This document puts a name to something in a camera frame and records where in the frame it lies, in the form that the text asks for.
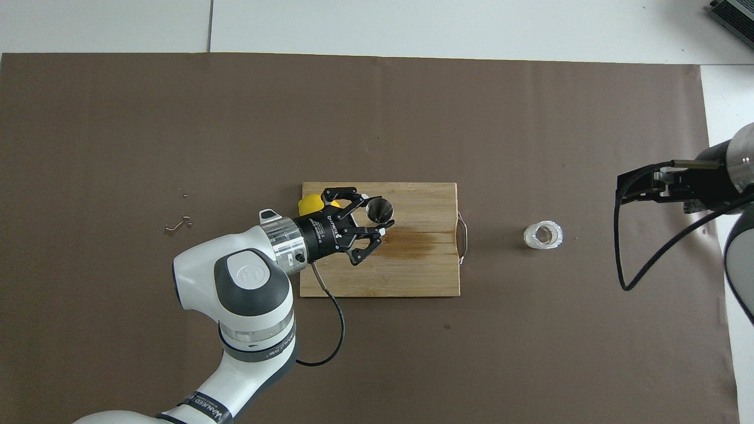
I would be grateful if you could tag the steel double jigger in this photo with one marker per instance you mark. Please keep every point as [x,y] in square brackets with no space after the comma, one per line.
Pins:
[380,209]

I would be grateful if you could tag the yellow lemon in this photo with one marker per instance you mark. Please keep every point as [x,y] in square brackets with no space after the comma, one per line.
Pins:
[307,206]

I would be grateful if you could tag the brown paper table mat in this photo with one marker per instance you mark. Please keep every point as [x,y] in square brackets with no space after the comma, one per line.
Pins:
[235,118]

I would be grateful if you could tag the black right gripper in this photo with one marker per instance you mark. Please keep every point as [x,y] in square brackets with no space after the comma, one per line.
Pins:
[716,182]

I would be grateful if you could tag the clear faceted glass cup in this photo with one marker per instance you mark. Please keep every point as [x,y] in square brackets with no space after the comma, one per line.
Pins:
[533,235]

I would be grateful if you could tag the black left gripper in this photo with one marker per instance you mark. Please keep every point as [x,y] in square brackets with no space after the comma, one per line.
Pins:
[321,235]

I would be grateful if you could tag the grey ribbed metal device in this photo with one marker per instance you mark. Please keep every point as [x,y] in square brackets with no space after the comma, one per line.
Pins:
[736,12]

